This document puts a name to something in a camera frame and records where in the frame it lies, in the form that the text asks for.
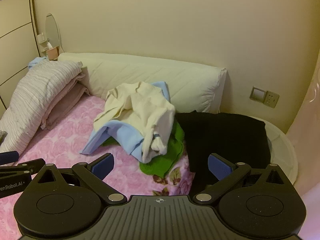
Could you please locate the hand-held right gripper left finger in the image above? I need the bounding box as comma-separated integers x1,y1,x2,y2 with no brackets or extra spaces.
37,152,127,204

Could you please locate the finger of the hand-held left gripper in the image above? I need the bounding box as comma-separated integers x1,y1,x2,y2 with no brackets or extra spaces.
0,158,46,179
0,151,20,165

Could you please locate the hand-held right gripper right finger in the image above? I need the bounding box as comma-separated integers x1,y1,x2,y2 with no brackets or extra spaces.
194,153,290,204

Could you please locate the cream knit sweater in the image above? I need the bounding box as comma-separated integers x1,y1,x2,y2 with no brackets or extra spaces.
94,81,176,163

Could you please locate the black garment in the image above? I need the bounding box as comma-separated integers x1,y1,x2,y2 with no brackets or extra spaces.
175,111,272,193

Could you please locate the light blue garment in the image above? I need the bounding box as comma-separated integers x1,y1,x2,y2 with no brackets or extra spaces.
79,81,172,163

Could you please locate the pink floral blanket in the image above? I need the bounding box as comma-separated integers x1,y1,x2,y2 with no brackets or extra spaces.
0,95,195,230

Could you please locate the green garment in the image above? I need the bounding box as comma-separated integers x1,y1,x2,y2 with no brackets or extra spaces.
101,120,184,177

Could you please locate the white laundry basket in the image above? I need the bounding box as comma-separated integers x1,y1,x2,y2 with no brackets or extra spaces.
262,119,299,190

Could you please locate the lavender striped quilt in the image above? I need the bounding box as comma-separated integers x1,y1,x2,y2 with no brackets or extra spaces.
0,60,83,153

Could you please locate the pink curtain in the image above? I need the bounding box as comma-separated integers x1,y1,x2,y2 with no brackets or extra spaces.
286,52,320,240

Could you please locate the small blue cloth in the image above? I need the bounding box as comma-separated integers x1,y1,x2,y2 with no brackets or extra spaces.
27,57,49,69

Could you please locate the white quilted headboard cushion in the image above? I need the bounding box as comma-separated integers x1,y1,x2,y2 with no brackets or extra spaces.
57,52,228,113

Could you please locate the pink tissue box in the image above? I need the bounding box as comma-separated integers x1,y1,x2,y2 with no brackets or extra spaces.
46,44,59,60

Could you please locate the cream wardrobe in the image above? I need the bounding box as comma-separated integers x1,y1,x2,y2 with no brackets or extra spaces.
0,0,40,110

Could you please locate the small white shelf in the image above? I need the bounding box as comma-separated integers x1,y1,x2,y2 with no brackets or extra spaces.
37,33,48,52

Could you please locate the oval mirror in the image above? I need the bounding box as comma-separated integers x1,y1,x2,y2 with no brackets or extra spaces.
45,13,62,52

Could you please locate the wall light switch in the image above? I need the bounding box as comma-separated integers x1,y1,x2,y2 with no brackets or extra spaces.
250,86,267,102

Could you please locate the wall power socket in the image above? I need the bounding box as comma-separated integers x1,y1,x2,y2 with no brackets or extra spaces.
262,91,280,108

